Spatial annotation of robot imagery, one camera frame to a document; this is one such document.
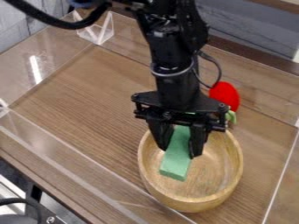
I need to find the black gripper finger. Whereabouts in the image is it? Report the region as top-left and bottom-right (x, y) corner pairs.
(147, 119), (173, 151)
(189, 123), (207, 158)

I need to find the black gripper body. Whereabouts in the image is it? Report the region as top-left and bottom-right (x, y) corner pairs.
(131, 65), (229, 134)

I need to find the green rectangular block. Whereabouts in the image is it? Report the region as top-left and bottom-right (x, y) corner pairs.
(159, 125), (192, 181)

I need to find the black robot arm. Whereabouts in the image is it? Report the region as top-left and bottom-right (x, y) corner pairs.
(113, 0), (229, 158)

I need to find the brown wooden bowl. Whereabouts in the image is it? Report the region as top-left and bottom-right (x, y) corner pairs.
(137, 131), (243, 213)

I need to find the red plush strawberry toy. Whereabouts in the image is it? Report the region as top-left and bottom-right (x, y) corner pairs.
(208, 80), (240, 125)

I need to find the clear acrylic front wall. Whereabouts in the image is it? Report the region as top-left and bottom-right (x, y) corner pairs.
(0, 99), (196, 224)

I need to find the clear acrylic corner bracket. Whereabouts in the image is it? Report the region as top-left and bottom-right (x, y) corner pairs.
(76, 11), (115, 46)

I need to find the black metal table frame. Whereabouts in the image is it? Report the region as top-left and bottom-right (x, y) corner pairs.
(0, 178), (69, 224)

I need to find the black cable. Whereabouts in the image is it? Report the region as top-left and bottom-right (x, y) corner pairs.
(0, 198), (36, 218)

